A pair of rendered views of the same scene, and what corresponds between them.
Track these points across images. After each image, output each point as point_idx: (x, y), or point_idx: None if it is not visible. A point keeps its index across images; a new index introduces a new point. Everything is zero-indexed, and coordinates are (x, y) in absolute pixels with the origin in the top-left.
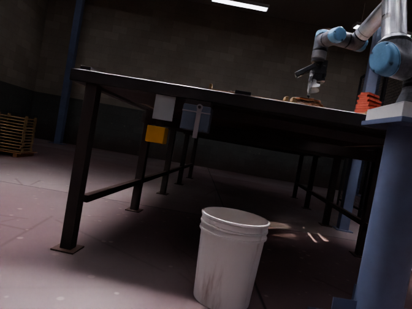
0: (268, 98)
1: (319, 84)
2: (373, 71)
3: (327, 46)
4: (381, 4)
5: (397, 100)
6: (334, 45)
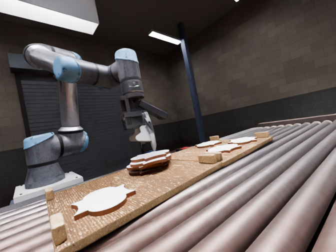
0: (174, 152)
1: (129, 137)
2: (86, 148)
3: (119, 83)
4: (77, 97)
5: (63, 171)
6: (109, 86)
